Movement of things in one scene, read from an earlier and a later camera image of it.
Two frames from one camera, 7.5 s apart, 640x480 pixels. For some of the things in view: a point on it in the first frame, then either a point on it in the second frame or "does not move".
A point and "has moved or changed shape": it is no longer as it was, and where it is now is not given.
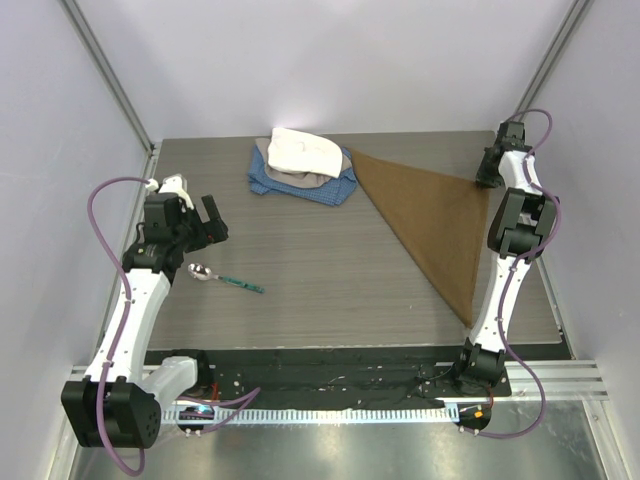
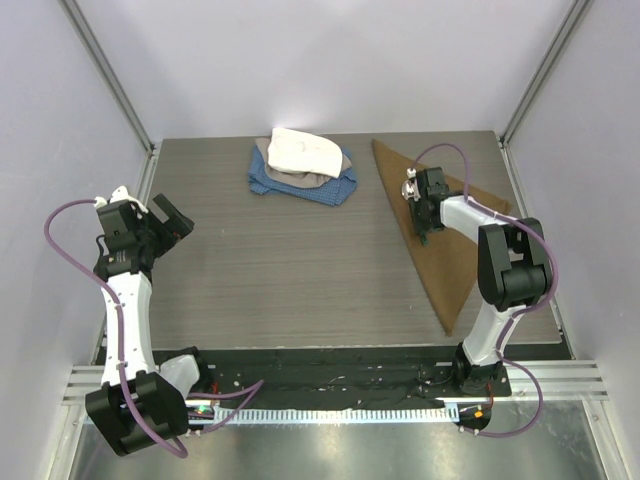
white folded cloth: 292,151 does not move
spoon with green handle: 201,272 to 411,193
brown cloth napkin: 441,217 has moved or changed shape
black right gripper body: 486,173 to 426,224
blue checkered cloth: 333,191 does not move
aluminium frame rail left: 100,57 does not move
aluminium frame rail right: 567,28 does not move
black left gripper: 209,232 to 171,231
